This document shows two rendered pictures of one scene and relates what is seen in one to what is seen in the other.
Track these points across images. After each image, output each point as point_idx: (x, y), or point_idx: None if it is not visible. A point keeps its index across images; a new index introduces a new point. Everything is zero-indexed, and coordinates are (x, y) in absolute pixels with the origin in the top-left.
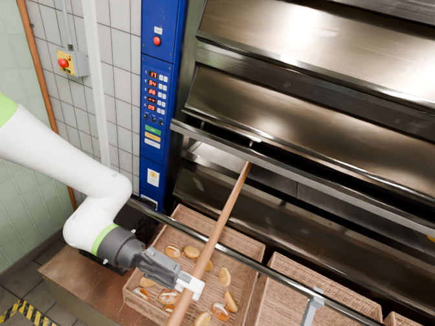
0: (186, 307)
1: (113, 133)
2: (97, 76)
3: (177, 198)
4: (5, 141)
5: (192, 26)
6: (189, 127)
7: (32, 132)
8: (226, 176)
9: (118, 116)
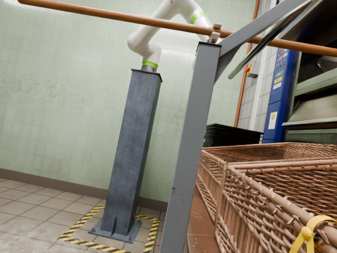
0: (203, 26)
1: (260, 104)
2: (261, 69)
3: (290, 138)
4: (198, 21)
5: None
6: (287, 27)
7: (206, 20)
8: (336, 68)
9: (265, 88)
